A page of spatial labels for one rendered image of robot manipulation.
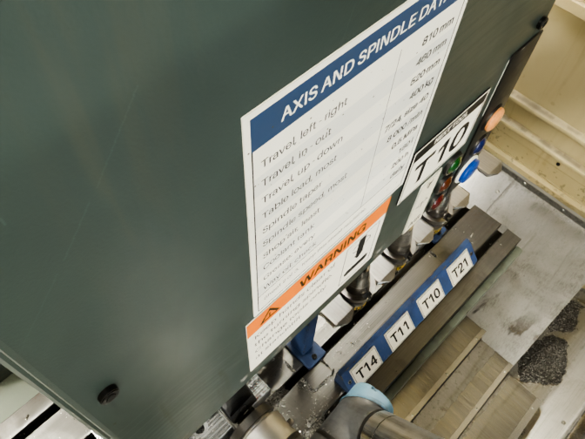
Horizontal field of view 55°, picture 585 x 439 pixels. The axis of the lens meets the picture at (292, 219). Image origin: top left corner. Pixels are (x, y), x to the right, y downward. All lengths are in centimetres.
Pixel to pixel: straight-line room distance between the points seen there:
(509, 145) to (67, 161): 149
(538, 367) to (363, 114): 139
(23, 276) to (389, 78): 20
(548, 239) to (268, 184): 140
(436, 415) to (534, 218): 59
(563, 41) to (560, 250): 55
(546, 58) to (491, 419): 85
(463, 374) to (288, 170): 126
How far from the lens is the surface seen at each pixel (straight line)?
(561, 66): 142
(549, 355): 167
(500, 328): 158
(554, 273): 162
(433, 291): 130
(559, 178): 159
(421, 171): 47
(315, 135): 27
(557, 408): 162
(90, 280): 22
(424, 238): 104
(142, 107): 18
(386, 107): 32
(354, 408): 90
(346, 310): 95
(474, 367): 152
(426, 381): 144
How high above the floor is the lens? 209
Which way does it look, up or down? 59 degrees down
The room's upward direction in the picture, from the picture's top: 4 degrees clockwise
